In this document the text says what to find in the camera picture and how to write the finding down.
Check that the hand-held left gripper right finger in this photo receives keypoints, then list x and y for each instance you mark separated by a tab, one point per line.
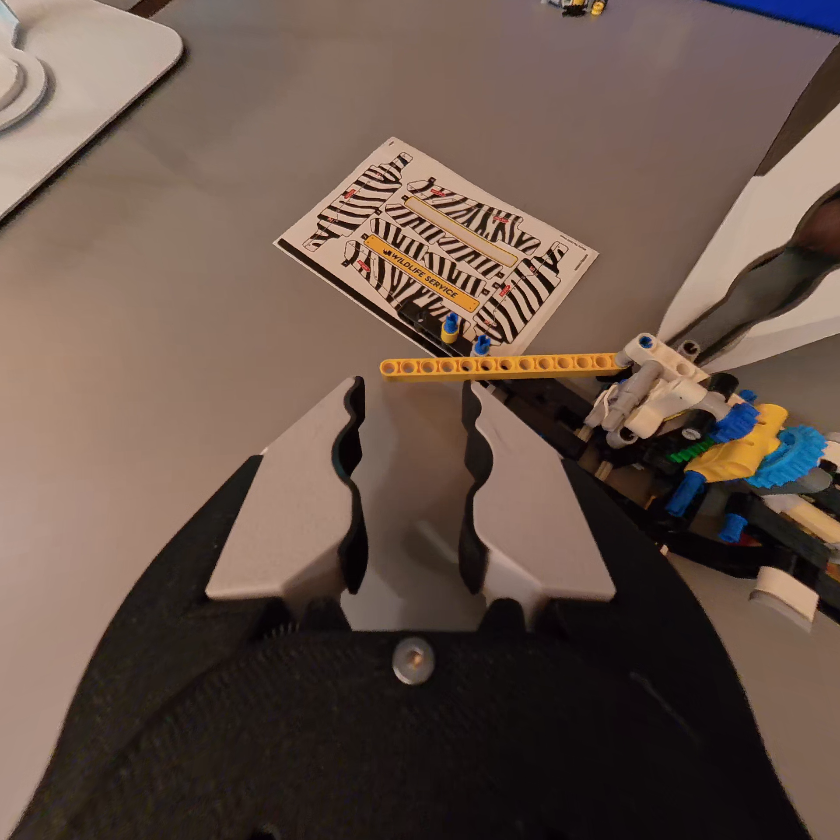
538	518

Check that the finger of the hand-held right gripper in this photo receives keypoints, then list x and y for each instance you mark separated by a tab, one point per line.
794	328
741	243

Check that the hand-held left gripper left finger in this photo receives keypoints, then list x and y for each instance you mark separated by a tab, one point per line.
282	505

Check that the lego vehicle model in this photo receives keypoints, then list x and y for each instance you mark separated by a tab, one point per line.
669	400

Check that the white book stand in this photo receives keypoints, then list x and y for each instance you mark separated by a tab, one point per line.
98	85

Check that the small black lego assembly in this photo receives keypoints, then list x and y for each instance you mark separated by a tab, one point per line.
577	6

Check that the blue plastic bin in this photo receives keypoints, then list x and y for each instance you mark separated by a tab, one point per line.
787	10

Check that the zebra striped sticker sheet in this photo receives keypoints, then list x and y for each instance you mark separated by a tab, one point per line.
433	249

